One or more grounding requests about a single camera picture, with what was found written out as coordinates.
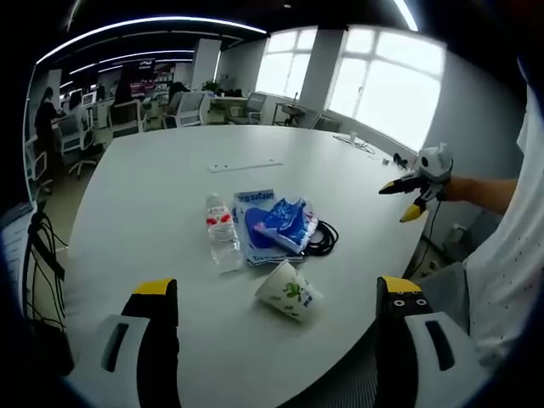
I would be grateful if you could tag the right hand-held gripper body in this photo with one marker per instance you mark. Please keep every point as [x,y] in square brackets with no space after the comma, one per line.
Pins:
[433,166]

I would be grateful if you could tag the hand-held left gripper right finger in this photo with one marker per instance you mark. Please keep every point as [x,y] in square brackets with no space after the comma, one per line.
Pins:
[421,340]

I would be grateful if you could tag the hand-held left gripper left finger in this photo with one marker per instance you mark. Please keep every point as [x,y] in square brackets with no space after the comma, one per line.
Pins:
[149,340]

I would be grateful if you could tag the blue plastic snack bag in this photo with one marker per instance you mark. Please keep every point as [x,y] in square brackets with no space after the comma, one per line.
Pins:
[285,225]

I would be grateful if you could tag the clear plastic water bottle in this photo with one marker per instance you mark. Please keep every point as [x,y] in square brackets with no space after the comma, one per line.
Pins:
[222,234]

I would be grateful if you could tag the white paper cup green print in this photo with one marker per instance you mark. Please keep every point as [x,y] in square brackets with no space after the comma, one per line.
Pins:
[289,295]

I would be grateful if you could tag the blue and white plastic bag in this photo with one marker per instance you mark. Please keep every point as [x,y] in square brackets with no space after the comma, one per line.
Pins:
[248,204]

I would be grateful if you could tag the small black object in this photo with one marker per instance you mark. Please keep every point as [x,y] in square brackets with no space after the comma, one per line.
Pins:
[399,158]

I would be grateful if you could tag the person in white shirt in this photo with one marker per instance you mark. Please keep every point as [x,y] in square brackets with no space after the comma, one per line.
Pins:
[514,255]

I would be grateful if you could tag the white table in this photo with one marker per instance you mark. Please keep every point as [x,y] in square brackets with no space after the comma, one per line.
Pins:
[170,204]

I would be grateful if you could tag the white office chair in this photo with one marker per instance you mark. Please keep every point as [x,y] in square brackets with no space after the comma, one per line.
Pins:
[187,108]
[36,166]
[76,136]
[255,106]

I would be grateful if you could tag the green potted plant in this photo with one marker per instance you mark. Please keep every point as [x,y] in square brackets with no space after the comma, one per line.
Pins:
[211,86]

